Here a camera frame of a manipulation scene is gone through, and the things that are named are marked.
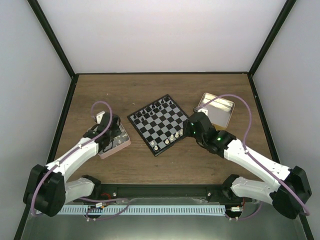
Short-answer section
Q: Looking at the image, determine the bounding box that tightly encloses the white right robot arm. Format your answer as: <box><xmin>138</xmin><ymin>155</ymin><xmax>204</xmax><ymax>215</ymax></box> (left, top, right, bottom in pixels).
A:
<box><xmin>183</xmin><ymin>112</ymin><xmax>312</xmax><ymax>219</ymax></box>

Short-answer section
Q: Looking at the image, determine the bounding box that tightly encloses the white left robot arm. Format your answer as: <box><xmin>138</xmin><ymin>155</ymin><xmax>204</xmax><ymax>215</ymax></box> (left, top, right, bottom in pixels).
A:
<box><xmin>23</xmin><ymin>111</ymin><xmax>121</xmax><ymax>217</ymax></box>

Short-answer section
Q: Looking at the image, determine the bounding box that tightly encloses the pink tin with pieces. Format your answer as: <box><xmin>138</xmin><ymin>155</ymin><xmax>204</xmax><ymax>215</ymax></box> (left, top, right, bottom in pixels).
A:
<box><xmin>98</xmin><ymin>117</ymin><xmax>131</xmax><ymax>159</ymax></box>

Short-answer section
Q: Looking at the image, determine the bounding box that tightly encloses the black grey chess board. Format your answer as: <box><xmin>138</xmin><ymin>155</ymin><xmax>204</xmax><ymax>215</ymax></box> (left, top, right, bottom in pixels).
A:
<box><xmin>127</xmin><ymin>94</ymin><xmax>189</xmax><ymax>157</ymax></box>

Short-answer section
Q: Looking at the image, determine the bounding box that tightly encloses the black chess pieces row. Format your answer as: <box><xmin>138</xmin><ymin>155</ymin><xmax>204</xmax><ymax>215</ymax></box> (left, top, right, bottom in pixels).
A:
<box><xmin>129</xmin><ymin>96</ymin><xmax>174</xmax><ymax>124</ymax></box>

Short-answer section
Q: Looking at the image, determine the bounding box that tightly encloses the yellow empty tin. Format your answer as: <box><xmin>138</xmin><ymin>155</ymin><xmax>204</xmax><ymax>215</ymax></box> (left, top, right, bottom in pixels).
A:
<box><xmin>197</xmin><ymin>92</ymin><xmax>235</xmax><ymax>130</ymax></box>

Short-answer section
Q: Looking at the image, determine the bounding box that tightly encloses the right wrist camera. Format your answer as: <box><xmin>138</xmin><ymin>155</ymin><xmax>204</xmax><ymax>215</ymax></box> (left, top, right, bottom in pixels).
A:
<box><xmin>193</xmin><ymin>106</ymin><xmax>209</xmax><ymax>116</ymax></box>

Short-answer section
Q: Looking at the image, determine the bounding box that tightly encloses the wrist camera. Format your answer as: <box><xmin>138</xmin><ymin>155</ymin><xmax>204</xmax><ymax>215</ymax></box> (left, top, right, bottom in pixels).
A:
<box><xmin>95</xmin><ymin>111</ymin><xmax>106</xmax><ymax>124</ymax></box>
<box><xmin>193</xmin><ymin>106</ymin><xmax>209</xmax><ymax>116</ymax></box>

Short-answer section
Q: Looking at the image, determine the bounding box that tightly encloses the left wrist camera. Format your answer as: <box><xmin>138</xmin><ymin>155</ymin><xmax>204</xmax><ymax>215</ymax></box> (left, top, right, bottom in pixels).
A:
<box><xmin>95</xmin><ymin>111</ymin><xmax>106</xmax><ymax>124</ymax></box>

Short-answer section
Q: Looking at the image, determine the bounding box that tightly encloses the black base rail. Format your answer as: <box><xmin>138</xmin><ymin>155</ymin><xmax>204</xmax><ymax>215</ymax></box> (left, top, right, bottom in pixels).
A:
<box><xmin>72</xmin><ymin>183</ymin><xmax>261</xmax><ymax>203</ymax></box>

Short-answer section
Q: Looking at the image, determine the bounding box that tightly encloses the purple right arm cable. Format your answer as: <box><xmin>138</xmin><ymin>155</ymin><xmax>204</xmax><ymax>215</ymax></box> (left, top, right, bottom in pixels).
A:
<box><xmin>193</xmin><ymin>93</ymin><xmax>311</xmax><ymax>222</ymax></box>

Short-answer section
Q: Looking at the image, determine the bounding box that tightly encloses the light blue slotted cable duct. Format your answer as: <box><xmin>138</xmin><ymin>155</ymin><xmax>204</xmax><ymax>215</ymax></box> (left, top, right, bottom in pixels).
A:
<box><xmin>58</xmin><ymin>205</ymin><xmax>226</xmax><ymax>217</ymax></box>

